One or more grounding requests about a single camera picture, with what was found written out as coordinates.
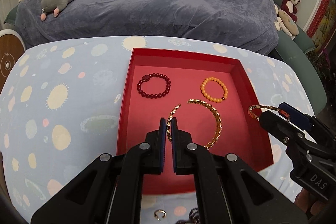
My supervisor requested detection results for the thin rose gold bangle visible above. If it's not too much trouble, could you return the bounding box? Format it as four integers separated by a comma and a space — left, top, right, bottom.
248, 105, 290, 122

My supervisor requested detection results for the dark red bead bracelet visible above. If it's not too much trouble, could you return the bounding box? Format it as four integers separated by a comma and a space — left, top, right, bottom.
136, 73, 172, 100

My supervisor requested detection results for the gold chain bangle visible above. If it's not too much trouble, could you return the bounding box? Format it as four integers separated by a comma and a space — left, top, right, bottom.
165, 99, 223, 150

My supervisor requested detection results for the gold hoop earring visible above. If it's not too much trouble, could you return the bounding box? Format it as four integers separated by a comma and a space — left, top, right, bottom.
154, 209, 167, 221

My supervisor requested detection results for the person's right hand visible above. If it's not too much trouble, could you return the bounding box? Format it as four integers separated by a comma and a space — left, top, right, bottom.
294, 188, 331, 215

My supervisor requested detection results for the teal green sofa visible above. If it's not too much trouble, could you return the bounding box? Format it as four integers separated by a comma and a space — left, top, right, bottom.
264, 0, 327, 114

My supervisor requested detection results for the orange bead bracelet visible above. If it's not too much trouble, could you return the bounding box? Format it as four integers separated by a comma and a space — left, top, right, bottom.
200, 77, 228, 103

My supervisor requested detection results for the red jewelry tray box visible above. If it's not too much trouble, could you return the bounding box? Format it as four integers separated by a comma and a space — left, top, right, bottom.
115, 47, 275, 195

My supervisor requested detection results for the round wooden side table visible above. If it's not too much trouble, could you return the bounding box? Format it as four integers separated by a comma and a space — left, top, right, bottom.
0, 29, 26, 90

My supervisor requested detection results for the beige grey plush toy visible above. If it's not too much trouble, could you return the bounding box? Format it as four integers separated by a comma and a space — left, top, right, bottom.
274, 4, 299, 40

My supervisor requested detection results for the black small bead necklace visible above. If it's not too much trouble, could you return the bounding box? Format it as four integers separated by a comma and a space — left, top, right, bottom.
176, 207, 201, 224

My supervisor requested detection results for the dark blue velvet blanket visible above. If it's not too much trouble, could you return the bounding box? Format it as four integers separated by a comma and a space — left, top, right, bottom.
15, 0, 278, 55

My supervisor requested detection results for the red white plush toy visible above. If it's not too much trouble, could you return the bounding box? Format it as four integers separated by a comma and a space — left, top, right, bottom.
281, 0, 301, 22

